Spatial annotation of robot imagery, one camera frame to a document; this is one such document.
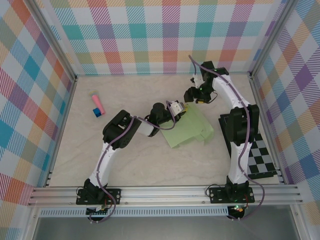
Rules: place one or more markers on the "aluminium frame post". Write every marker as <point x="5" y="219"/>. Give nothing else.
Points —
<point x="271" y="37"/>
<point x="53" y="42"/>

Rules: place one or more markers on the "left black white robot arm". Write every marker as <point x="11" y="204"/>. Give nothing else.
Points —
<point x="120" y="130"/>

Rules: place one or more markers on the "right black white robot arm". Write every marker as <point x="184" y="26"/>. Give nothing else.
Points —
<point x="240" y="120"/>

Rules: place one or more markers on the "aluminium cross rail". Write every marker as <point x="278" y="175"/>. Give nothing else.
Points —
<point x="162" y="195"/>

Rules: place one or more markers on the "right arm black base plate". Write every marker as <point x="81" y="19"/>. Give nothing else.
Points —
<point x="217" y="195"/>

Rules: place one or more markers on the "black grey checkerboard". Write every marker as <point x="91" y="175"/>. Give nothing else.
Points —
<point x="260" y="155"/>

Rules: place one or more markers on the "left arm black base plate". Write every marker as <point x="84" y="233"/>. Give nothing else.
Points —
<point x="112" y="196"/>

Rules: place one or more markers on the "blue cube block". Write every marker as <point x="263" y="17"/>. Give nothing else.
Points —
<point x="97" y="113"/>

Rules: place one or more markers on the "pink toy microphone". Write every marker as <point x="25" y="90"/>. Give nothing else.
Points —
<point x="96" y="101"/>

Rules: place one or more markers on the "aluminium side rail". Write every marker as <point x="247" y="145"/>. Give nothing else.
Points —
<point x="265" y="127"/>
<point x="61" y="132"/>

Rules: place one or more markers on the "small electronics board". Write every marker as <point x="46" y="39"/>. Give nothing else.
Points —
<point x="100" y="211"/>
<point x="237" y="209"/>

